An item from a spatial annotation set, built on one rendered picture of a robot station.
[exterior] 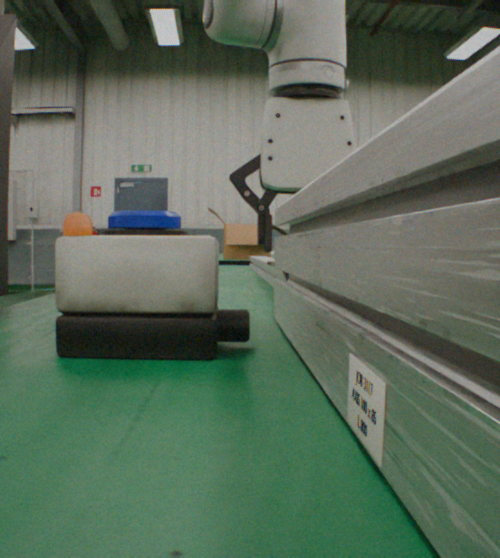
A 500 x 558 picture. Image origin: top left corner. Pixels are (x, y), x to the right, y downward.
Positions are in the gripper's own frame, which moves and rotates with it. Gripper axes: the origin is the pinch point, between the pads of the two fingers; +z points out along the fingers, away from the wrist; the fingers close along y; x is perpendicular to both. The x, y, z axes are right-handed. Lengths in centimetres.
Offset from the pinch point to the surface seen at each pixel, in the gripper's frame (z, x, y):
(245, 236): -3, -191, 0
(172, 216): -0.9, 32.7, 11.4
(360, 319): 3.1, 44.0, 3.9
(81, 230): -0.1, 35.2, 15.6
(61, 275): 2.1, 35.6, 16.6
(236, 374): 6.1, 38.7, 8.1
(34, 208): -69, -1057, 366
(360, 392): 4.4, 49.2, 5.1
